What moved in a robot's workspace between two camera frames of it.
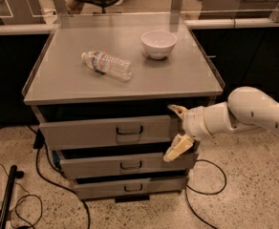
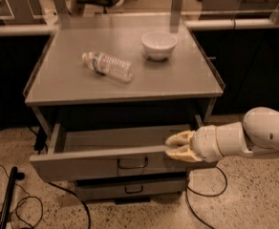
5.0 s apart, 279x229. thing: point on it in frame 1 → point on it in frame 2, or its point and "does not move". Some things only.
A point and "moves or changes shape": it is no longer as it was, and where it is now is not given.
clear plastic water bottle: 108,64 does not move
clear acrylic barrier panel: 134,5 does not move
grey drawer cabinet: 102,86 does not move
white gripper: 193,122 → 205,142
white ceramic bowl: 158,44 does not move
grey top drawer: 106,132 moves or changes shape
